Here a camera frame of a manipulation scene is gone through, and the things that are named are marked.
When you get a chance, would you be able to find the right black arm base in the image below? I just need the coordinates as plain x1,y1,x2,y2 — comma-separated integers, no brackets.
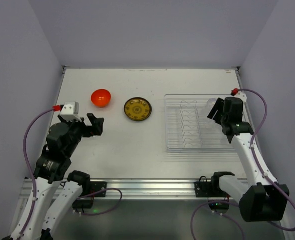
194,171,235,212

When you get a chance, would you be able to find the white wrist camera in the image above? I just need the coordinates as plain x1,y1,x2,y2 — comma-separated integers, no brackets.
231,88,247,104
59,101,82,122

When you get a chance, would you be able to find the yellow patterned plate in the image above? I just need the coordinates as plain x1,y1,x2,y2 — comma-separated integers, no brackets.
123,97,153,122

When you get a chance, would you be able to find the clear plastic dish rack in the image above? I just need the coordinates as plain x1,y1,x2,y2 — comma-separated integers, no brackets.
164,94,235,153

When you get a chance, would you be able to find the aluminium front rail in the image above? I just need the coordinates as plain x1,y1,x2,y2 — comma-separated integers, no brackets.
18,177,285,201

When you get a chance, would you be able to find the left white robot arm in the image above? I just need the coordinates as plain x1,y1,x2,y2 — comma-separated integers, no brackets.
7,113,105,240

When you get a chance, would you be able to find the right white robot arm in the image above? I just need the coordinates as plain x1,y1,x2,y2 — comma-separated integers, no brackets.
207,97,290,222

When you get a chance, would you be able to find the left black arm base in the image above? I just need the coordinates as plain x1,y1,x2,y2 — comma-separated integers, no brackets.
72,181,108,213

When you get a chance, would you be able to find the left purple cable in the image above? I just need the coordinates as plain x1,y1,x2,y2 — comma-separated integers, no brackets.
23,105,123,238

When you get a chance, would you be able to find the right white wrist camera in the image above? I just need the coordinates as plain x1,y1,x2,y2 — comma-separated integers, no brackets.
231,88,247,104

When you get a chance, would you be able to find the orange plastic bowl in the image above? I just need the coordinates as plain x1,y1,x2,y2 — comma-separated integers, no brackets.
90,89,112,108

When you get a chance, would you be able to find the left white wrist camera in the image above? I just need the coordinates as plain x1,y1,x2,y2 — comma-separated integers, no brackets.
59,101,82,122

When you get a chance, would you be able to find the clear glass cup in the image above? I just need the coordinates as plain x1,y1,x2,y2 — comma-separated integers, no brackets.
202,98,217,127

